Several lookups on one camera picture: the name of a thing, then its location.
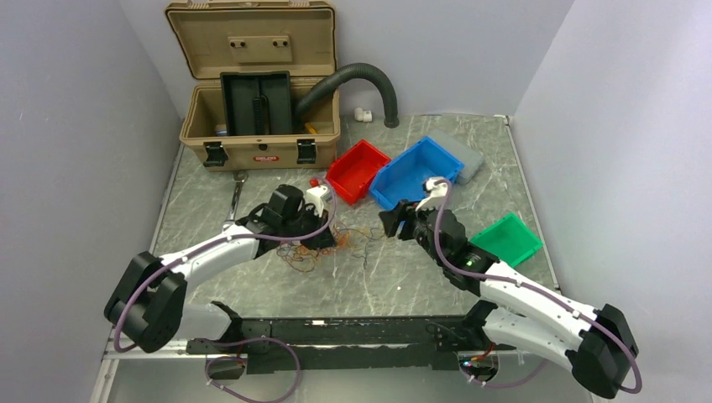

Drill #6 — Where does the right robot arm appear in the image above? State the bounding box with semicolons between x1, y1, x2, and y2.
379;201;642;399

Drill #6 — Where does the tan plastic toolbox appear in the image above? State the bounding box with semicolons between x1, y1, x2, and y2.
165;1;341;171

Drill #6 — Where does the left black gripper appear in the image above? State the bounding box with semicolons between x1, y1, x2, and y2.
280;204;337;250

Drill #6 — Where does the black corrugated hose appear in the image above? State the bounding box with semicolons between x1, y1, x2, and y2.
295;62;401;129

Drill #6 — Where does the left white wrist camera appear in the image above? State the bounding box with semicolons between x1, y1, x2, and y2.
304;177;332;217

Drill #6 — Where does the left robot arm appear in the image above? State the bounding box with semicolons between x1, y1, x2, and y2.
103;182;337;353

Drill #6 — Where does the white pipe fitting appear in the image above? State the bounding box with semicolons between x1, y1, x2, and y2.
353;107;373;123

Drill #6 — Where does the purple wire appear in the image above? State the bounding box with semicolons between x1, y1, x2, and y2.
278;223;388;271

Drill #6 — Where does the orange wire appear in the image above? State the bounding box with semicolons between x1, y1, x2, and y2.
275;225;385;275

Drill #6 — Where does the black toolbox tray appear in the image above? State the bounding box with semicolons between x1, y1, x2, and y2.
220;71;293;136

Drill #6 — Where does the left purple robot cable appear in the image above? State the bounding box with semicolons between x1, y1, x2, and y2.
113;181;338;403

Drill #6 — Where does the silver wrench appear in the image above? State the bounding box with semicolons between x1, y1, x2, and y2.
222;170;249;232

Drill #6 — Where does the red plastic bin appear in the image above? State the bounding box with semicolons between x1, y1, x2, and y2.
326;139;391;206

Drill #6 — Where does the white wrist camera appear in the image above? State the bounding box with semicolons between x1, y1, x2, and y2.
304;177;332;217
416;176;451;212

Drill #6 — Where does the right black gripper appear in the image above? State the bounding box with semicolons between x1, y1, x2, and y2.
378;197;447;267

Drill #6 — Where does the green plastic bin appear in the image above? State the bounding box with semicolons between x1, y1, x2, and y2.
469;212;543;268

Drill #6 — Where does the grey plastic case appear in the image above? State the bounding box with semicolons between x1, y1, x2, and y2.
427;129;484;186

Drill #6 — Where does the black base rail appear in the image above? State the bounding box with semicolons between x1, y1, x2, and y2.
186;316;492;374

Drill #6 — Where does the blue plastic bin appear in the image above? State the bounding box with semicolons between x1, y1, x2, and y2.
369;136;464;210

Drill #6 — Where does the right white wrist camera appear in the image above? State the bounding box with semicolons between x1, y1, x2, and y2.
416;176;451;212

